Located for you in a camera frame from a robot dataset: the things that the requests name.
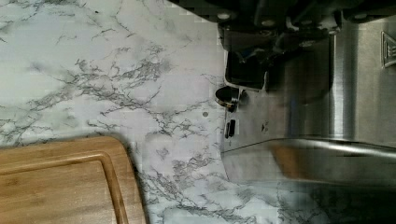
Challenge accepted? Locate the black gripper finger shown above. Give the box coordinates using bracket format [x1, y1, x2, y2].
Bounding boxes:
[223, 26, 279, 90]

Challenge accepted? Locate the stainless steel toaster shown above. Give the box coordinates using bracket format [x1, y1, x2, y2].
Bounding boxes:
[221, 17, 396, 189]

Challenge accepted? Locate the bamboo cutting board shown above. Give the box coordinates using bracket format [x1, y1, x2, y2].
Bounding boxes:
[0, 136, 148, 224]

